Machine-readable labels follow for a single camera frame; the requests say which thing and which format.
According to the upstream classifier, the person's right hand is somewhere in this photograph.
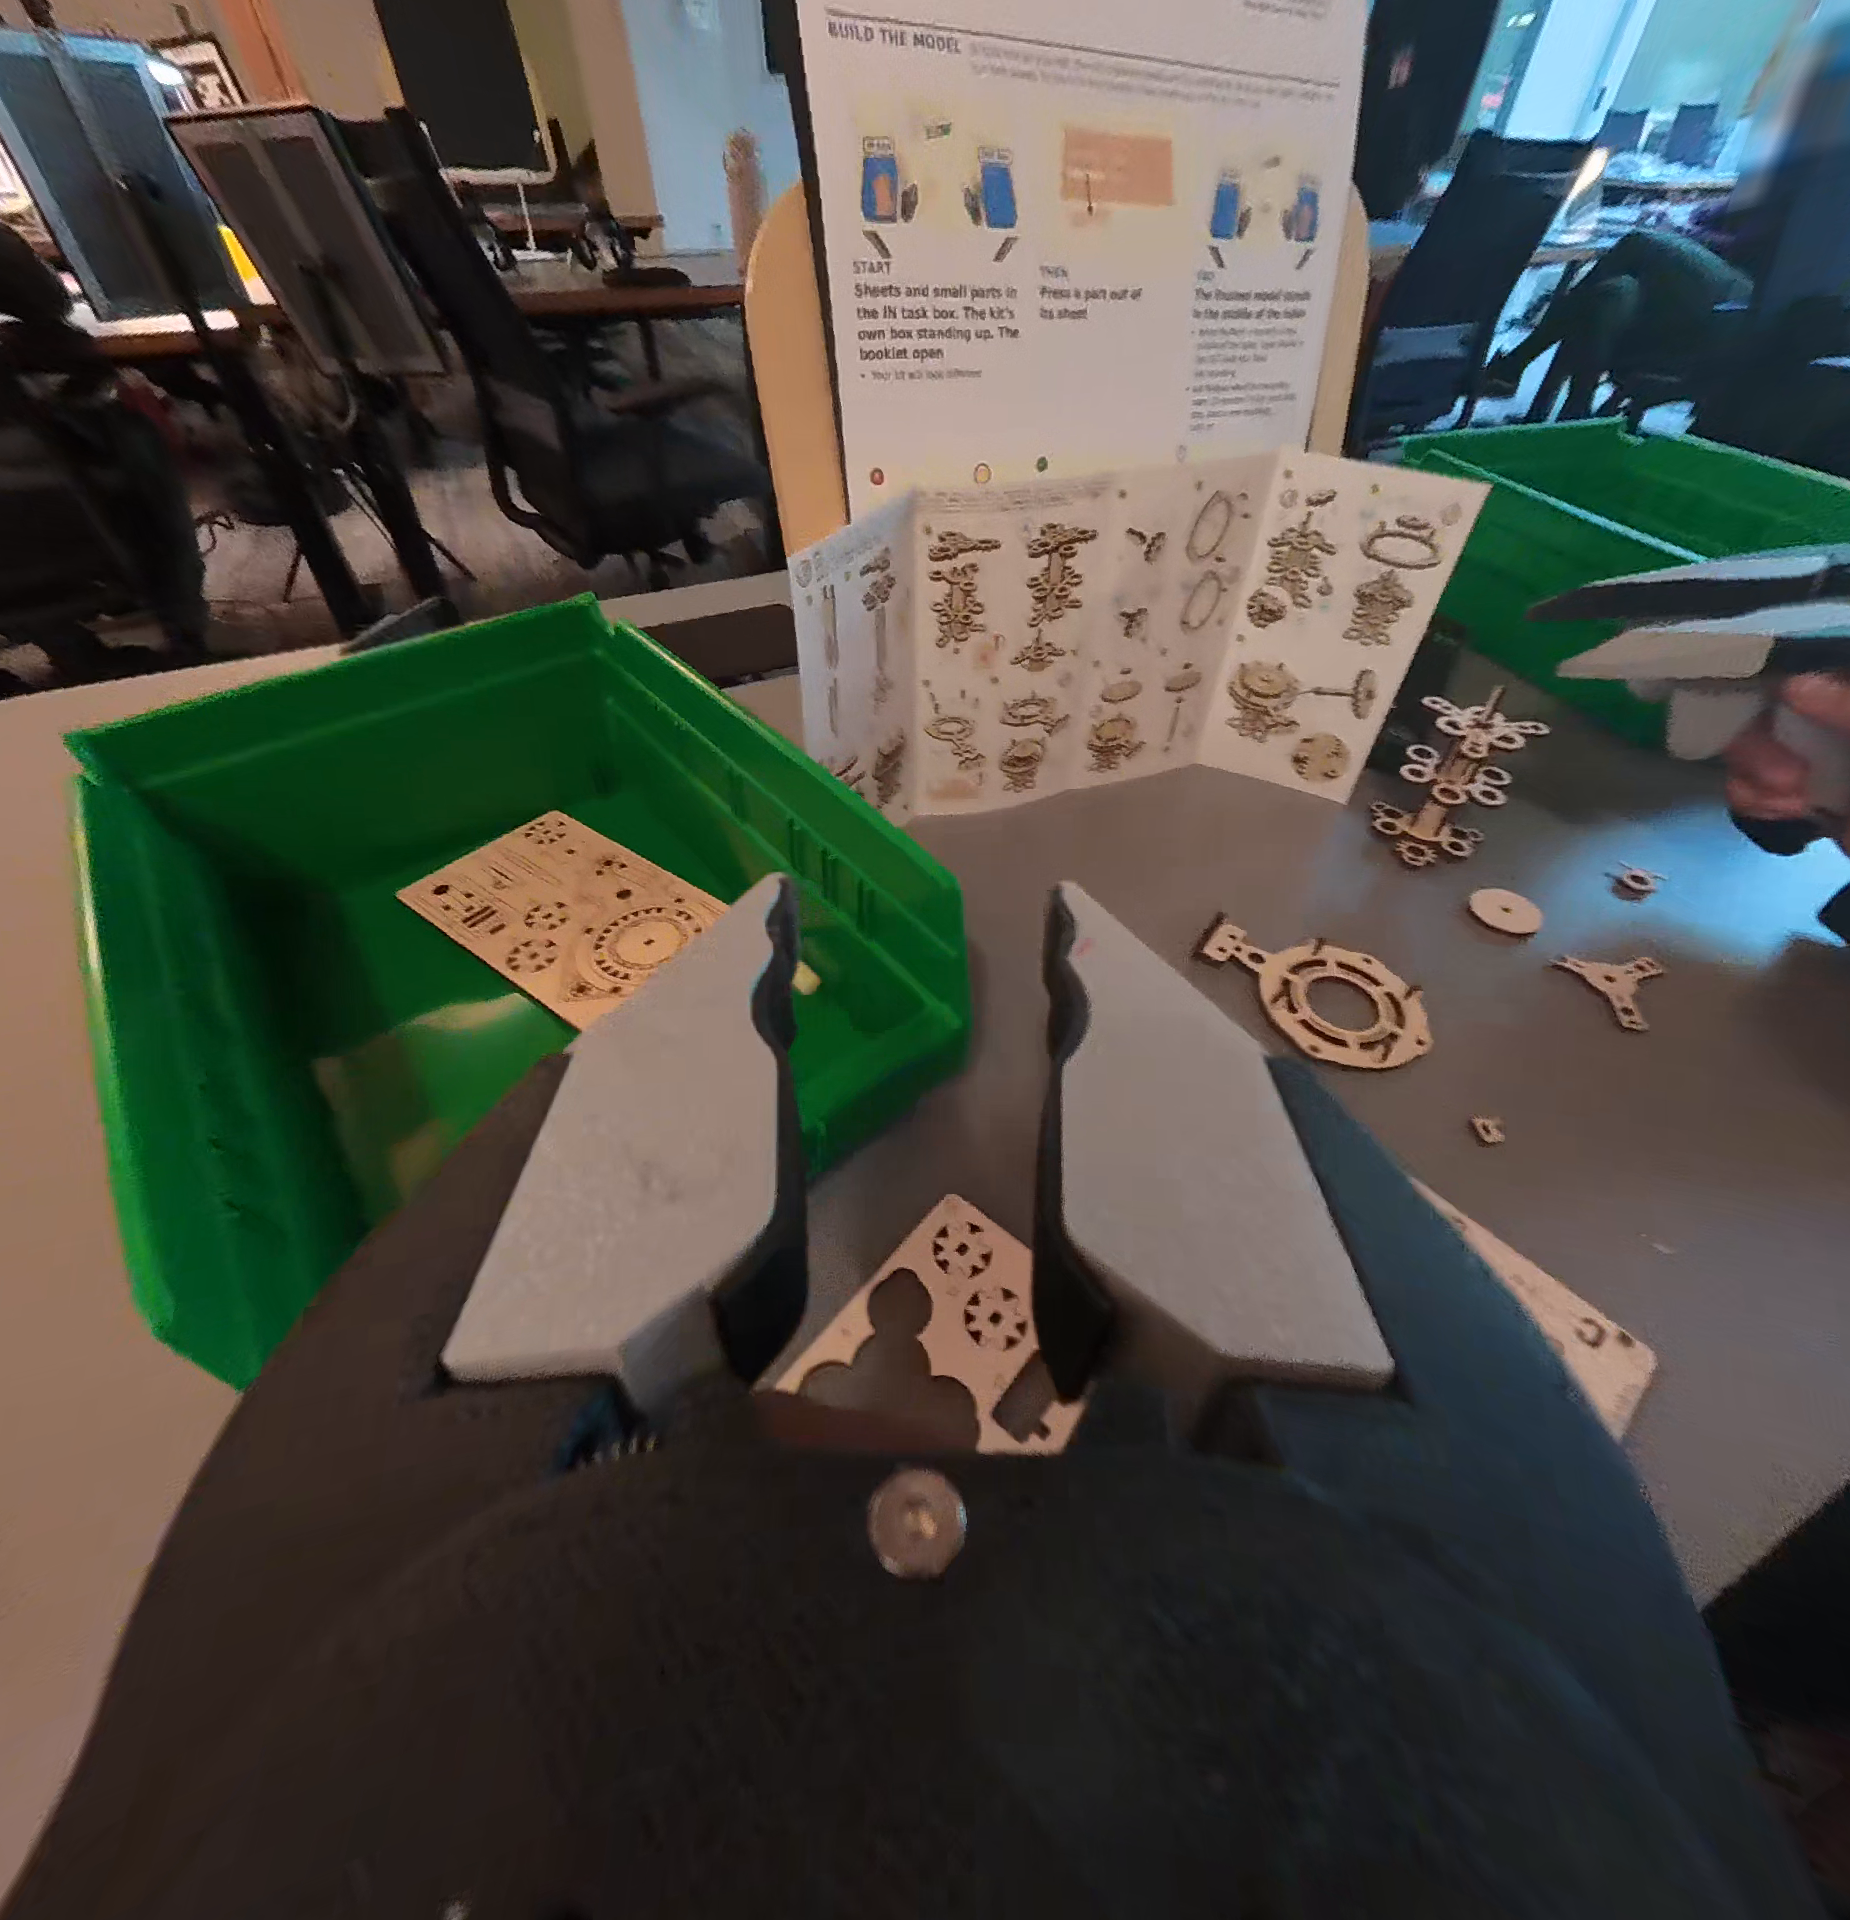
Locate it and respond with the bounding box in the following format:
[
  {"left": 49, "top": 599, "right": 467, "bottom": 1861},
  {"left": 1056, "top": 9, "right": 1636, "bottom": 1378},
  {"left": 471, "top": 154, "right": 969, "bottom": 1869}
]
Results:
[{"left": 1722, "top": 673, "right": 1850, "bottom": 877}]

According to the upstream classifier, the wooden tower model assembly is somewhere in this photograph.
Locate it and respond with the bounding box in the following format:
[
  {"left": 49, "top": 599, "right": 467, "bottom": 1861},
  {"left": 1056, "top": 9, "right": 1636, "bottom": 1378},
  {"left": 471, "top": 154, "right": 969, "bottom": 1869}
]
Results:
[{"left": 1367, "top": 682, "right": 1553, "bottom": 875}]

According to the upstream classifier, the folded instruction booklet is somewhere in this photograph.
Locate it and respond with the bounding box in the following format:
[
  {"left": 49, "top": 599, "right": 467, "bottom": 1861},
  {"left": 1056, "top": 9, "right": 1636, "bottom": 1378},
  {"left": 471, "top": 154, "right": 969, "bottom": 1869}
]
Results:
[{"left": 786, "top": 445, "right": 1493, "bottom": 823}]

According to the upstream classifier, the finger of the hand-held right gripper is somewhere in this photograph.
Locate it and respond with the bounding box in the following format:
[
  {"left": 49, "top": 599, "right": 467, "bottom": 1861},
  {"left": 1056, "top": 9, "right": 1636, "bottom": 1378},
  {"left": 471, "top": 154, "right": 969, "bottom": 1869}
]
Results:
[
  {"left": 1553, "top": 625, "right": 1793, "bottom": 687},
  {"left": 1525, "top": 544, "right": 1850, "bottom": 629}
]

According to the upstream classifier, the wooden parts sheet with gears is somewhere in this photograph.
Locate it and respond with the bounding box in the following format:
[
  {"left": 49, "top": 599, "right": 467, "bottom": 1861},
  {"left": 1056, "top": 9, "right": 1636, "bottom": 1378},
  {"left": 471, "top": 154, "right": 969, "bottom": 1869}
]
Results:
[{"left": 757, "top": 1192, "right": 1096, "bottom": 1458}]

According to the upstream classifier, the three-armed wooden piece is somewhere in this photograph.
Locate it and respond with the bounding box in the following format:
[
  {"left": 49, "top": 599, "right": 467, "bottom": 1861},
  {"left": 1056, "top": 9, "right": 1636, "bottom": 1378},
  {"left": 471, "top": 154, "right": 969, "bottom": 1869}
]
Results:
[{"left": 1553, "top": 950, "right": 1672, "bottom": 1037}]

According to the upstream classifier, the white instruction poster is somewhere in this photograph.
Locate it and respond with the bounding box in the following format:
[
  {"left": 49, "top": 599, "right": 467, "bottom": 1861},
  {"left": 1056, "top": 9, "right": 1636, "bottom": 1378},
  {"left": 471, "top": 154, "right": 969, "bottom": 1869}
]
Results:
[{"left": 794, "top": 0, "right": 1372, "bottom": 501}]

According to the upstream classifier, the black office chair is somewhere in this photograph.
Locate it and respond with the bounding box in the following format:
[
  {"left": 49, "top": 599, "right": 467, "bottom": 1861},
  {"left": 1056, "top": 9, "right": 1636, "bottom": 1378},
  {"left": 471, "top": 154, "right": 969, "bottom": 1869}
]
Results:
[
  {"left": 1345, "top": 126, "right": 1602, "bottom": 456},
  {"left": 362, "top": 113, "right": 786, "bottom": 597}
]

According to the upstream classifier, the wooden ring part with handle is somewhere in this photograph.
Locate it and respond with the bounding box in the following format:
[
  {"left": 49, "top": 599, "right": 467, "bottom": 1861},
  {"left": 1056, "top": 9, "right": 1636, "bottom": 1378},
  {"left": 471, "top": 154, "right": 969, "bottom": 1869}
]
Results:
[{"left": 1194, "top": 912, "right": 1437, "bottom": 1074}]

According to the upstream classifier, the green plastic bin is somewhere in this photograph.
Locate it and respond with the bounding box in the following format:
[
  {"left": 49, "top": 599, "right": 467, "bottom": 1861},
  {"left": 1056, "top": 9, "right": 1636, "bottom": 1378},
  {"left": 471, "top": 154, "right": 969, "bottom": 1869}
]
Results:
[
  {"left": 1397, "top": 416, "right": 1850, "bottom": 752},
  {"left": 62, "top": 592, "right": 971, "bottom": 1391}
]

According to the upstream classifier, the wooden parts sheet, ship wheel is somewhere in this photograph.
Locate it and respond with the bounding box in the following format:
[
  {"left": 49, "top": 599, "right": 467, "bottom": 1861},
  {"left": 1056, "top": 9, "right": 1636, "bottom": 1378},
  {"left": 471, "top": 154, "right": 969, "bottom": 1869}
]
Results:
[{"left": 1409, "top": 1182, "right": 1661, "bottom": 1446}]

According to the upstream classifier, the grey framed monitor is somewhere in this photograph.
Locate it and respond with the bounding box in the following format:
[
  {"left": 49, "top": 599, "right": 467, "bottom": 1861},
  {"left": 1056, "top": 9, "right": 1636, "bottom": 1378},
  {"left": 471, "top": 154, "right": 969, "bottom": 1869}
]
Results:
[
  {"left": 165, "top": 105, "right": 451, "bottom": 380},
  {"left": 0, "top": 27, "right": 253, "bottom": 327}
]

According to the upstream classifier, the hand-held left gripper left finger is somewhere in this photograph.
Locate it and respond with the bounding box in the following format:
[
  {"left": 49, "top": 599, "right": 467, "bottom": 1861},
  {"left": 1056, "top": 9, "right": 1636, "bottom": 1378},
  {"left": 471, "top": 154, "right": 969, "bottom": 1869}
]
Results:
[{"left": 442, "top": 875, "right": 812, "bottom": 1417}]

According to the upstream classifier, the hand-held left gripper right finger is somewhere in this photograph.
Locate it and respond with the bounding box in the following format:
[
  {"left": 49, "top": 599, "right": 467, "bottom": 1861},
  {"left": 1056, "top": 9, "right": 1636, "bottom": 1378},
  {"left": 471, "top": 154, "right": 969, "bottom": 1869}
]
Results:
[{"left": 1031, "top": 879, "right": 1397, "bottom": 1446}]

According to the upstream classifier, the wooden parts sheet, round dial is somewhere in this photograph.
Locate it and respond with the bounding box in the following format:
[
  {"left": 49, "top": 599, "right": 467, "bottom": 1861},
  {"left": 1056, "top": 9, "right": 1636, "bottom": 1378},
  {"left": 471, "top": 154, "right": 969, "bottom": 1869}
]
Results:
[{"left": 397, "top": 810, "right": 733, "bottom": 1034}]

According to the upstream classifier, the background wooden desk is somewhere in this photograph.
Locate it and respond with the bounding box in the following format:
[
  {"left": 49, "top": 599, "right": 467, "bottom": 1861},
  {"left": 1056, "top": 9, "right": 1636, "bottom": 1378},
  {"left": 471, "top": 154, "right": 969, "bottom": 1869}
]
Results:
[{"left": 92, "top": 266, "right": 757, "bottom": 380}]

